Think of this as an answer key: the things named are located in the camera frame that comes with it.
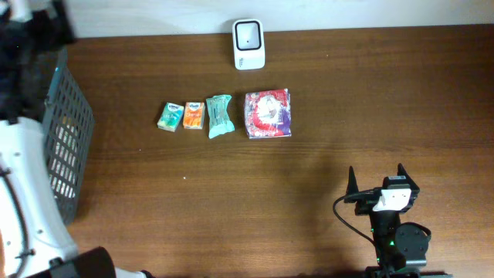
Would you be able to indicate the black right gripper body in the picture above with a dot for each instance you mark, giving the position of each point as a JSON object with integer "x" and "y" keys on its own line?
{"x": 366, "y": 201}

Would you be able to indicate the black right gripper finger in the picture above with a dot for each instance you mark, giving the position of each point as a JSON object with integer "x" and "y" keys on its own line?
{"x": 352, "y": 187}
{"x": 402, "y": 171}

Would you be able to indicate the red purple tissue pack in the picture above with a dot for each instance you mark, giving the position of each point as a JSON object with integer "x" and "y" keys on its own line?
{"x": 268, "y": 114}

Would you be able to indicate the teal toilet tissue pack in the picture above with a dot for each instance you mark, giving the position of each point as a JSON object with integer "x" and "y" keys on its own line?
{"x": 219, "y": 120}

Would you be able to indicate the orange Kleenex tissue pack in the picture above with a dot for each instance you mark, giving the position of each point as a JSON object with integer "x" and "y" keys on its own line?
{"x": 194, "y": 115}

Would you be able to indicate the green Kleenex tissue pack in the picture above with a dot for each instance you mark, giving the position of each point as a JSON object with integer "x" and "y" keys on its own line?
{"x": 170, "y": 117}

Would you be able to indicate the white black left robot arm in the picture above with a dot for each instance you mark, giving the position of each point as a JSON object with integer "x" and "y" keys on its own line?
{"x": 35, "y": 241}

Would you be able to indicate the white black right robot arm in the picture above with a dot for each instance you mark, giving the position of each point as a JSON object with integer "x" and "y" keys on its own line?
{"x": 400, "y": 246}

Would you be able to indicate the white black barcode scanner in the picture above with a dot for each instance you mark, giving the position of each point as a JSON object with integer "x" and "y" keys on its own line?
{"x": 248, "y": 44}

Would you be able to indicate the dark grey plastic basket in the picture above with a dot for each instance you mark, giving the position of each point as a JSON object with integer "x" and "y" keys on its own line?
{"x": 68, "y": 126}

